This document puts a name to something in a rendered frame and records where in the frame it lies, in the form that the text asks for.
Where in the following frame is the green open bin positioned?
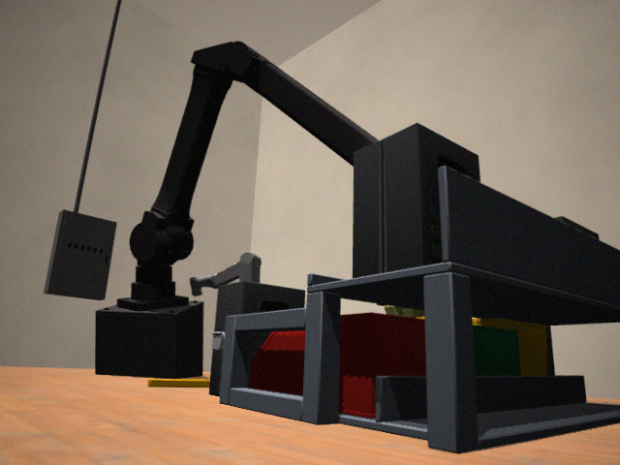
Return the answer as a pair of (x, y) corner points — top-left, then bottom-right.
(473, 325), (521, 376)

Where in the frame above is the yellow bar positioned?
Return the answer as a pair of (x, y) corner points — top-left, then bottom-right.
(147, 379), (210, 388)

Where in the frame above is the yellow bin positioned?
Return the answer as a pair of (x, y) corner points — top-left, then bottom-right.
(472, 319), (547, 376)

